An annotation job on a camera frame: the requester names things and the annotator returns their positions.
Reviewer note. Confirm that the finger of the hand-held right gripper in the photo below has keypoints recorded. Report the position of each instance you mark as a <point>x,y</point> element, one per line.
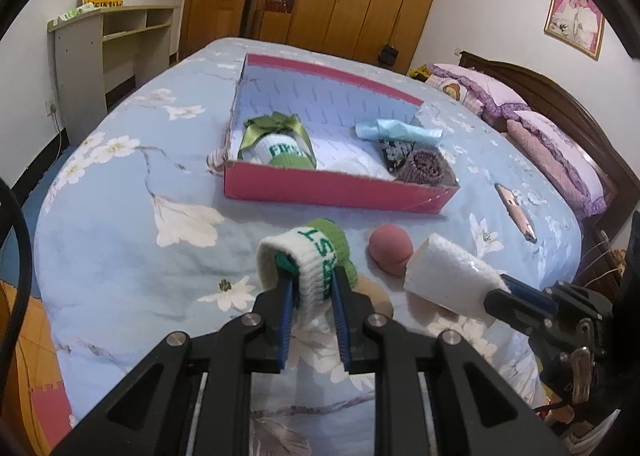
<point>510,311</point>
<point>532,297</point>

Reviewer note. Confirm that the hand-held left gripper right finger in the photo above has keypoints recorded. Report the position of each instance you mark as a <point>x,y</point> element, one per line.
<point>342,331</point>

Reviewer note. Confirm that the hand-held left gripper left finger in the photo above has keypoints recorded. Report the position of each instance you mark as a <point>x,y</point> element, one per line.
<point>286,326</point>

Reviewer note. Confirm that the white towel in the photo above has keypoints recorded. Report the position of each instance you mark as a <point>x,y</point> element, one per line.
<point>450,276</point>

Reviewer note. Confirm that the green and white sock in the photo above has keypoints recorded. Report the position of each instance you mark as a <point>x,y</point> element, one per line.
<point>280,150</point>
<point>315,246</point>

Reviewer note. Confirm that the pink cardboard box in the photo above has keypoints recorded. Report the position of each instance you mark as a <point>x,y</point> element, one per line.
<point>325,186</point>

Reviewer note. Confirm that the brown sock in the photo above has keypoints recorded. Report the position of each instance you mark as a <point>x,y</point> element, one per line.
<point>425,166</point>

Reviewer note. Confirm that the dark patterned triangular pouch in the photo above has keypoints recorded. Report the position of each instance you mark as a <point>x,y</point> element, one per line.
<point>395,154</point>

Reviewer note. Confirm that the blue face mask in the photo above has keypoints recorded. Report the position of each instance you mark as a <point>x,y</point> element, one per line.
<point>395,129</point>

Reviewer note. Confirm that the tan rolled cloth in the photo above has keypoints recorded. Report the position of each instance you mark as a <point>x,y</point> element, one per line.
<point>372,293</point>

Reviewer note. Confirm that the pink smartphone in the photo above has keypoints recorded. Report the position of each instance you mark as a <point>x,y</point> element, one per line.
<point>515,211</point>

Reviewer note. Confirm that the pink rolled sock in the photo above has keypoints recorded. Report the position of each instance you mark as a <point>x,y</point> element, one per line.
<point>390,248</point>

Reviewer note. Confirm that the pink fuzzy cushion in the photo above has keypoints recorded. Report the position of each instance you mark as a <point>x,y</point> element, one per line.
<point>530,146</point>

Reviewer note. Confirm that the blue floral blanket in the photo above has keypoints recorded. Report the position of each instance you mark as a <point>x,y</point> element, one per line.
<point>125,236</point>

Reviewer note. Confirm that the pink purple pillows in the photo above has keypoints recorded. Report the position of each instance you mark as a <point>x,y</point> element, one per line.
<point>550,96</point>

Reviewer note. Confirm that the purple frilled cartoon pillow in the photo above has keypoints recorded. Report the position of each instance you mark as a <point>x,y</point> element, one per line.
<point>475,89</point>

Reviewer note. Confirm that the yellow patterned cloth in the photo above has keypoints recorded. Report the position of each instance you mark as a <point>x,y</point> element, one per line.
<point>417,71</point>

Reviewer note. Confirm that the small black hanging bag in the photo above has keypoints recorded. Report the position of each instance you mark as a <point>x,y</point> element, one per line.
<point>388,55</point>

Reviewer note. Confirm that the red items on wardrobe shelf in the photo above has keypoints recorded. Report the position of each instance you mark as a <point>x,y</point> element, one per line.
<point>278,6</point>

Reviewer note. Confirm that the beige shelf unit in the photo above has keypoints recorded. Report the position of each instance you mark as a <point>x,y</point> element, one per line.
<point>80,66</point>

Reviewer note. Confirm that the green and white packet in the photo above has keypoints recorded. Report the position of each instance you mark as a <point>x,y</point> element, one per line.
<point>72,14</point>

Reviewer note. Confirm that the framed wall photo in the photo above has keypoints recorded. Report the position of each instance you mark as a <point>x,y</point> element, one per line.
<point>575,19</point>

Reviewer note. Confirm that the white wall socket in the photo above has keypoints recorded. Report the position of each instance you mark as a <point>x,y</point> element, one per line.
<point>51,108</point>

